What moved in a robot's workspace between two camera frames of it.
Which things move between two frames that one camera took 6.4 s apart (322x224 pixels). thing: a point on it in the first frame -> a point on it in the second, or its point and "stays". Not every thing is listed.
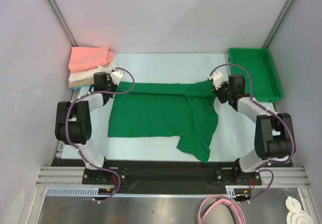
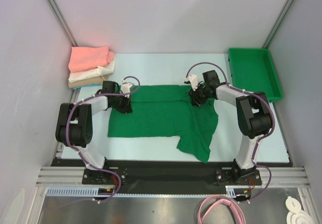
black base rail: x=172 y=174 stays
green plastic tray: x=265 y=84 stays
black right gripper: x=221 y=91 -> x=196 y=98
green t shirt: x=186 y=111 stays
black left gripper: x=109 y=80 -> x=127 y=108
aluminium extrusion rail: x=278 y=177 stays
